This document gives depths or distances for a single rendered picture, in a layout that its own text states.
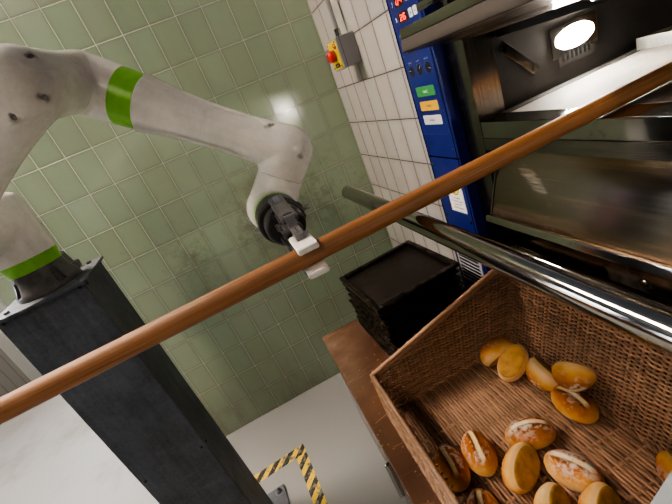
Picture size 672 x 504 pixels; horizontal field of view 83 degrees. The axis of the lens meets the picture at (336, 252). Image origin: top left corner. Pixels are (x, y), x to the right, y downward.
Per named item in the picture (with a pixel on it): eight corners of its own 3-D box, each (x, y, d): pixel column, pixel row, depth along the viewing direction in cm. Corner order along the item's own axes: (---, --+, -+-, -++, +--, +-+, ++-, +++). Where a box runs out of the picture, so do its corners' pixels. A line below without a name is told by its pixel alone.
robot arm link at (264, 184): (283, 230, 93) (239, 219, 89) (298, 181, 90) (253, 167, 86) (295, 246, 80) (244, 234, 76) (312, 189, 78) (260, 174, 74)
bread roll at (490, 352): (488, 363, 96) (473, 346, 99) (486, 373, 101) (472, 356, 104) (519, 342, 97) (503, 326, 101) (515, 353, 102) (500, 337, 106)
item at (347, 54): (352, 65, 140) (343, 36, 136) (362, 60, 131) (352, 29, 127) (335, 72, 139) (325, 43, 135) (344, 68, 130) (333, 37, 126)
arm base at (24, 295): (45, 277, 112) (31, 260, 109) (95, 253, 115) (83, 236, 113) (9, 312, 88) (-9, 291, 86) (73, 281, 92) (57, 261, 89)
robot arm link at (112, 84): (27, 106, 72) (26, 36, 67) (70, 102, 84) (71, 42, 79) (124, 136, 75) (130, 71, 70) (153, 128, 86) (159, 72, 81)
